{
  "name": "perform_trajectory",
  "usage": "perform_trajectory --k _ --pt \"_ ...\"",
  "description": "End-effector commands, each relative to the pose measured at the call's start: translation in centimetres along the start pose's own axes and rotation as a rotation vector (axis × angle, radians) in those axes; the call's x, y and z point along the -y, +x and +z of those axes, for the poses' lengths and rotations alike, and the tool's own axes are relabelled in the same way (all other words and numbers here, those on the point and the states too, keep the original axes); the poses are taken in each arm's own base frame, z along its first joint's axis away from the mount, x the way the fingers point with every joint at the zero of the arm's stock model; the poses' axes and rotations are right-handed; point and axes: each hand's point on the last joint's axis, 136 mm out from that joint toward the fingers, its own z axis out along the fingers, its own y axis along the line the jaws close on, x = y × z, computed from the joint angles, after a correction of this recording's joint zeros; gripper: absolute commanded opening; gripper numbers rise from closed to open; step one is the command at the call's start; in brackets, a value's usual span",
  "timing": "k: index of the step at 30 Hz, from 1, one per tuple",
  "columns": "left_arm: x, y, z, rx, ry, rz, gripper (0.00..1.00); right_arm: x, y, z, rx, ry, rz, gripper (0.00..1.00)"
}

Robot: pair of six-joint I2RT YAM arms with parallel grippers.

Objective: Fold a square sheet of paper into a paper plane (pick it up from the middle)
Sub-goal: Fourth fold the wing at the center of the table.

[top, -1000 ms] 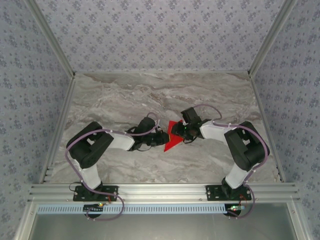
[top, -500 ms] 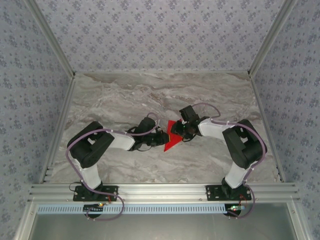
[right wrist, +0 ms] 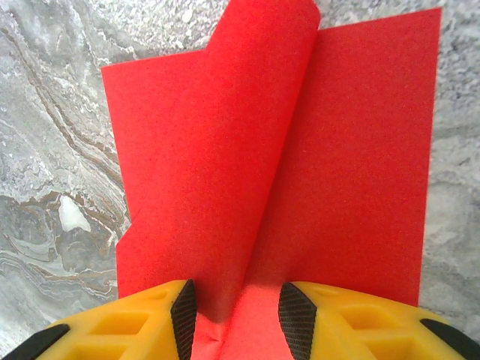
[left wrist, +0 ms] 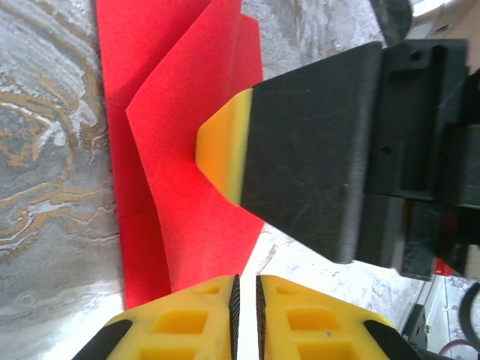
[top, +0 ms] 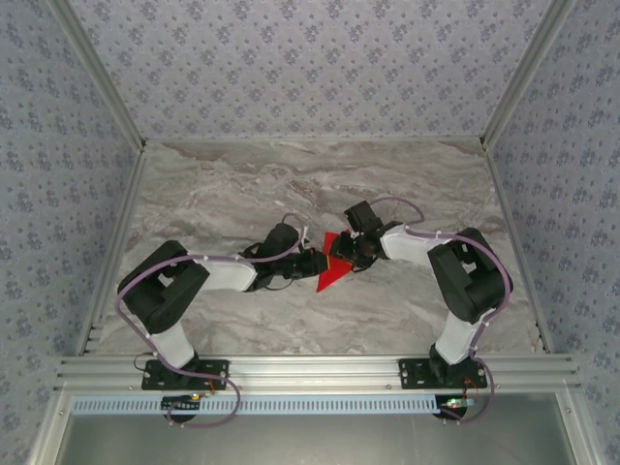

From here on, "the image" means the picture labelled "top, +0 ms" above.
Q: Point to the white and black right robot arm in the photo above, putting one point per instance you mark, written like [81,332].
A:
[407,247]

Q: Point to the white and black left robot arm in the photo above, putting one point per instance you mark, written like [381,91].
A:
[227,278]

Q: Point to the grey metal sheet panel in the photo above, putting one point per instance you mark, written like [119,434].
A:
[315,441]

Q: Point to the thin aluminium table edge strip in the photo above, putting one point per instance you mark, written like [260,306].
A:
[315,140]

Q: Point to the aluminium mounting beam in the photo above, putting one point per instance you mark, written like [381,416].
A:
[315,373]

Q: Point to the small black controller board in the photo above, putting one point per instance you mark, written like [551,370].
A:
[181,403]
[455,403]

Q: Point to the white left camera mount bracket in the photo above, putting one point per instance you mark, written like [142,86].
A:
[304,240]

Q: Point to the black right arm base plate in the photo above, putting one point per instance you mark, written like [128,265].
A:
[412,375]

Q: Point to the aluminium side rail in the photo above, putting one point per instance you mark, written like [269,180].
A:
[114,252]
[515,242]

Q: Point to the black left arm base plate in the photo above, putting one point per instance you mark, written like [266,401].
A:
[155,375]

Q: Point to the aluminium corner post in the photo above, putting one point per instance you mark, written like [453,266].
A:
[525,72]
[99,72]

